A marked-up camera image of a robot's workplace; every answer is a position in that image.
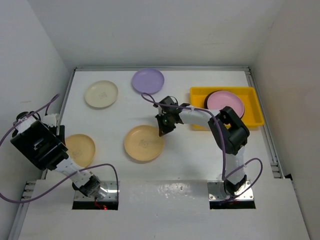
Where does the yellow plate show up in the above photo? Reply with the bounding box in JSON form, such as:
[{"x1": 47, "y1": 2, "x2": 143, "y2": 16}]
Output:
[
  {"x1": 65, "y1": 134, "x2": 96, "y2": 168},
  {"x1": 123, "y1": 125, "x2": 165, "y2": 163}
]

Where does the dark-rimmed plate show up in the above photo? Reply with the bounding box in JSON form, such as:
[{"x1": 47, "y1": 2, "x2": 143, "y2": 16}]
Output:
[{"x1": 204, "y1": 91, "x2": 225, "y2": 110}]

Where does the pink plate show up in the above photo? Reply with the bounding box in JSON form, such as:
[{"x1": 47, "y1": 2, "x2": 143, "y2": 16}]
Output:
[{"x1": 219, "y1": 90, "x2": 245, "y2": 118}]

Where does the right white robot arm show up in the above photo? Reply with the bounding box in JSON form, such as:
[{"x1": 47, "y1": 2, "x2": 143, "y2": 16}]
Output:
[{"x1": 153, "y1": 96, "x2": 250, "y2": 196}]

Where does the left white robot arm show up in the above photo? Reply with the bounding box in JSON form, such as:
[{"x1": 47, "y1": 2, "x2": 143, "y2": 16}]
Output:
[{"x1": 10, "y1": 111, "x2": 105, "y2": 200}]

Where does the yellow plastic bin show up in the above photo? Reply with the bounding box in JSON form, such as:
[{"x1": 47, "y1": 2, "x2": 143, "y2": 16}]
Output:
[{"x1": 190, "y1": 86, "x2": 265, "y2": 128}]

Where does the purple plate at back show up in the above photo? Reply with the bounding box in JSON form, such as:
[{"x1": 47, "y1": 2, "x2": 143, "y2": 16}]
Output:
[{"x1": 131, "y1": 68, "x2": 165, "y2": 95}]

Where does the cream plate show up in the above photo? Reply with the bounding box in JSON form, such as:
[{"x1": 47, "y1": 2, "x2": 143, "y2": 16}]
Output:
[{"x1": 84, "y1": 80, "x2": 119, "y2": 109}]

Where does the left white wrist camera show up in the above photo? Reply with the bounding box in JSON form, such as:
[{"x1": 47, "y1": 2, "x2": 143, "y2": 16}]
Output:
[{"x1": 42, "y1": 113, "x2": 60, "y2": 128}]

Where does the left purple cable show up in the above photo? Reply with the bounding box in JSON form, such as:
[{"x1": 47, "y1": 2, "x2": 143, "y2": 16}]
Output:
[{"x1": 0, "y1": 93, "x2": 120, "y2": 204}]

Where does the aluminium table frame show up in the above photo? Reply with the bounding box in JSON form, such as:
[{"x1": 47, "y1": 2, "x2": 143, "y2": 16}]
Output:
[{"x1": 7, "y1": 65, "x2": 293, "y2": 240}]

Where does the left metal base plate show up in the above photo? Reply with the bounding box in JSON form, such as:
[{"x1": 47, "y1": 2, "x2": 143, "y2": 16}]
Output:
[{"x1": 73, "y1": 181, "x2": 119, "y2": 202}]

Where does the metal base plate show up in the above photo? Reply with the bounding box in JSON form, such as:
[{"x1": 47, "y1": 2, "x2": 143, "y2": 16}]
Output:
[
  {"x1": 73, "y1": 181, "x2": 119, "y2": 202},
  {"x1": 207, "y1": 181, "x2": 254, "y2": 202}
]

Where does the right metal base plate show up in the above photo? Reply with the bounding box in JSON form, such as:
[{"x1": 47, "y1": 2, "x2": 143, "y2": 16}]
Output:
[{"x1": 207, "y1": 181, "x2": 254, "y2": 202}]

